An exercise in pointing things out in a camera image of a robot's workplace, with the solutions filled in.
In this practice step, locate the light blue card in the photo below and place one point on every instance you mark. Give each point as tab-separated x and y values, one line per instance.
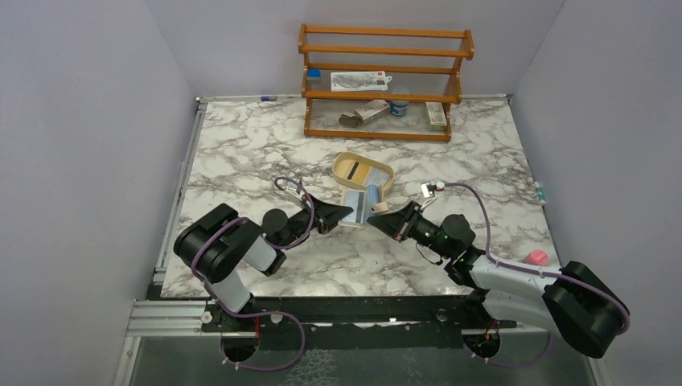
375	200

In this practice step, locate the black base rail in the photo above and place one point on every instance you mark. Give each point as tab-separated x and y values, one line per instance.
349	323

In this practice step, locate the beige leather card holder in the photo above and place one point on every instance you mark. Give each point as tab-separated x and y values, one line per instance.
368	213

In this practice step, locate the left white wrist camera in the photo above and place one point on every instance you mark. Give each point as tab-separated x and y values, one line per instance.
293	192

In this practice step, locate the blue grey eraser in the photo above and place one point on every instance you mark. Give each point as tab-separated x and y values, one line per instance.
313	79

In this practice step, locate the orange wooden shelf rack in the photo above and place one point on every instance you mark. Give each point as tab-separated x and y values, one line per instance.
425	65

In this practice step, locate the grey cards in tray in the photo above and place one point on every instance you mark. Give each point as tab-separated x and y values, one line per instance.
378	178

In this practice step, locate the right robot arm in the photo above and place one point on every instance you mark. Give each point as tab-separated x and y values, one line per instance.
571	302

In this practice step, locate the blue lidded small jar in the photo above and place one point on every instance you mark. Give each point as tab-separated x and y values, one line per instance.
398	108

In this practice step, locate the packaged protractor set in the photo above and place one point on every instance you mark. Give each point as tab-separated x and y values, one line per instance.
359	81

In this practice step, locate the pink cup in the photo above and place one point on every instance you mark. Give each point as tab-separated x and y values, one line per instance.
537	258

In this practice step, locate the white staples box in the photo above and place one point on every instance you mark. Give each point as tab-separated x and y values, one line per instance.
371	109

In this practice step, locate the beige oval tray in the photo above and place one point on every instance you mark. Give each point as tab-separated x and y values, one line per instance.
372	163

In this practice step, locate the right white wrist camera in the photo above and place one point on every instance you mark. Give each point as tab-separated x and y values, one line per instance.
430	191

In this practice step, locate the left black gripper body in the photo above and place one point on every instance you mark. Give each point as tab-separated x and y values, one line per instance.
300	223

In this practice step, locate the green white small box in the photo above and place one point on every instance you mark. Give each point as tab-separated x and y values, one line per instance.
436	114

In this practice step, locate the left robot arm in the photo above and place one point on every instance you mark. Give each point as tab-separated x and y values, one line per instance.
213	246

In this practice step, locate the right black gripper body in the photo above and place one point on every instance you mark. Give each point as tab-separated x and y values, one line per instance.
424	232

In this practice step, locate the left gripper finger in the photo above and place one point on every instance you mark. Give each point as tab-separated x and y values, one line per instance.
324	225
326	210

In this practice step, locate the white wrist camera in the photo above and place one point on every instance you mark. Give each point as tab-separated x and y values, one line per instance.
430	191
293	192

